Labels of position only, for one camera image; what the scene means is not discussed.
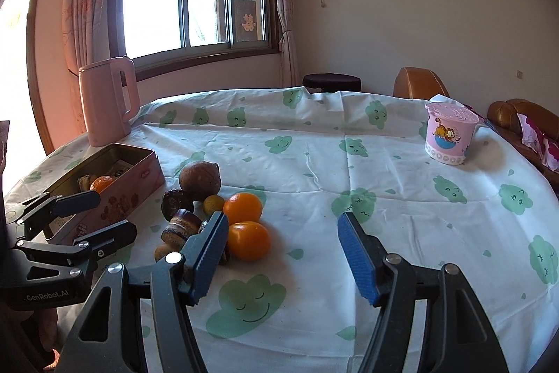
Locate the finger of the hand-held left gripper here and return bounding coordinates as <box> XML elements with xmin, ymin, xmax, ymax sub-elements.
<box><xmin>17</xmin><ymin>219</ymin><xmax>138</xmax><ymax>273</ymax></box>
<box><xmin>17</xmin><ymin>190</ymin><xmax>102</xmax><ymax>240</ymax></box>

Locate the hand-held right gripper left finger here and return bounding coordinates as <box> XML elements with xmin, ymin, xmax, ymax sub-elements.
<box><xmin>65</xmin><ymin>210</ymin><xmax>230</xmax><ymax>373</ymax></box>

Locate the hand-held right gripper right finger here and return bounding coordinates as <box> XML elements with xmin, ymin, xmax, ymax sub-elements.
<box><xmin>337</xmin><ymin>211</ymin><xmax>509</xmax><ymax>373</ymax></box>

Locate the orange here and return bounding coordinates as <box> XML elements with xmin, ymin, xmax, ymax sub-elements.
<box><xmin>227</xmin><ymin>221</ymin><xmax>271</xmax><ymax>262</ymax></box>
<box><xmin>90</xmin><ymin>176</ymin><xmax>115</xmax><ymax>194</ymax></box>
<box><xmin>223</xmin><ymin>192</ymin><xmax>264</xmax><ymax>225</ymax></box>

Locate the pink tin box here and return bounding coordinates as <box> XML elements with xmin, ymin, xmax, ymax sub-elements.
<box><xmin>44</xmin><ymin>143</ymin><xmax>167</xmax><ymax>247</ymax></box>

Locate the brown round taro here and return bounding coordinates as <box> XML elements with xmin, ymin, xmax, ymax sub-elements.
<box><xmin>179</xmin><ymin>162</ymin><xmax>222</xmax><ymax>202</ymax></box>

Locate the small yellow-green kumquat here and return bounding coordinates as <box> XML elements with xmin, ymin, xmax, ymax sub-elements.
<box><xmin>203</xmin><ymin>195</ymin><xmax>225</xmax><ymax>216</ymax></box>

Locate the white cloud-print tablecloth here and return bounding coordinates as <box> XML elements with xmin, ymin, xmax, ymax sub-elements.
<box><xmin>0</xmin><ymin>87</ymin><xmax>559</xmax><ymax>373</ymax></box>

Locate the pink electric kettle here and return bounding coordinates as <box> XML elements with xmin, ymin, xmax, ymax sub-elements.
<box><xmin>79</xmin><ymin>56</ymin><xmax>141</xmax><ymax>147</ymax></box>

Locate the pink cartoon cup with lid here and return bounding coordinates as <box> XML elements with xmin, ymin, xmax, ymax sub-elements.
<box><xmin>424</xmin><ymin>102</ymin><xmax>481</xmax><ymax>166</ymax></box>

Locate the dark round stool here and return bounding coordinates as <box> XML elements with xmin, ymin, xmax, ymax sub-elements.
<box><xmin>303</xmin><ymin>73</ymin><xmax>362</xmax><ymax>92</ymax></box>

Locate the brown leather armchair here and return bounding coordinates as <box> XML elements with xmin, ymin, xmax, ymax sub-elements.
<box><xmin>393</xmin><ymin>67</ymin><xmax>450</xmax><ymax>99</ymax></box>

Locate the pink floral curtain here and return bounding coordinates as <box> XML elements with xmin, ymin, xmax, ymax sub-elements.
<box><xmin>61</xmin><ymin>0</ymin><xmax>132</xmax><ymax>129</ymax></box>

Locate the brown leather sofa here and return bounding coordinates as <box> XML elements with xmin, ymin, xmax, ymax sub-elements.
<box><xmin>487</xmin><ymin>99</ymin><xmax>559</xmax><ymax>177</ymax></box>

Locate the floral pink pillow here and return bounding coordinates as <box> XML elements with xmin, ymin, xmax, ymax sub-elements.
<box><xmin>517</xmin><ymin>113</ymin><xmax>559</xmax><ymax>173</ymax></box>

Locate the beige tied curtain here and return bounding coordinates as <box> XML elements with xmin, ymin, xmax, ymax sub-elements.
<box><xmin>268</xmin><ymin>0</ymin><xmax>302</xmax><ymax>87</ymax></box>

